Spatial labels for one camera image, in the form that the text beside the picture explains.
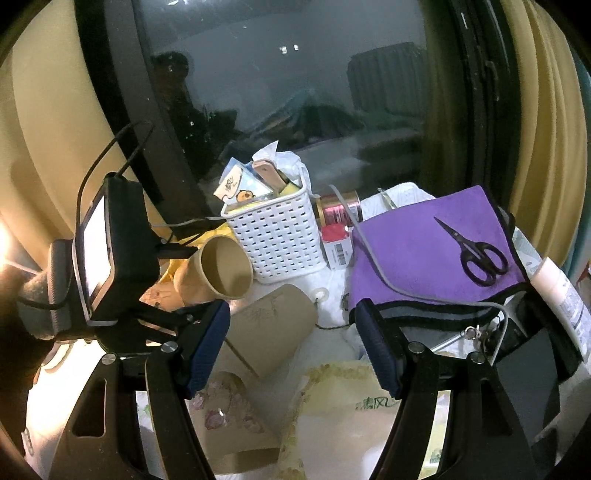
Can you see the brown cup with pink flowers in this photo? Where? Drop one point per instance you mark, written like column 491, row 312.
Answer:
column 234, row 438

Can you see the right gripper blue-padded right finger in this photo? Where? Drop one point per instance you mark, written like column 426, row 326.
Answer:
column 409, row 371

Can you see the black monitor device left gripper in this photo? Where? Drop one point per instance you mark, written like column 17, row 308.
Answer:
column 114, row 252

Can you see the yellow curtain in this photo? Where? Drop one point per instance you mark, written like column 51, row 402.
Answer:
column 548, row 193

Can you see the small red-white carton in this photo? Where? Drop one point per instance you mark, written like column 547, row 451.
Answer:
column 338, row 246

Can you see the purple folded cloth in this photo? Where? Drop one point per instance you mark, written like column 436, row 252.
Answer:
column 404, row 253

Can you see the black scissors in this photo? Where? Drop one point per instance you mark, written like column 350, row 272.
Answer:
column 482, row 262

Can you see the white plastic lattice basket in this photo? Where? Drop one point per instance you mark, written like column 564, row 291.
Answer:
column 280, row 235

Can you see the plain brown paper cup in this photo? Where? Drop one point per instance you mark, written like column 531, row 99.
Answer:
column 220, row 269

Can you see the pink metallic can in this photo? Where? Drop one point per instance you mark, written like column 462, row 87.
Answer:
column 331, row 211

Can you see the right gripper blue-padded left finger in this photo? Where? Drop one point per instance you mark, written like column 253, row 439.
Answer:
column 174, row 372

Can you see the white tube of cream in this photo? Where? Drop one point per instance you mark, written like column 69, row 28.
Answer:
column 563, row 299

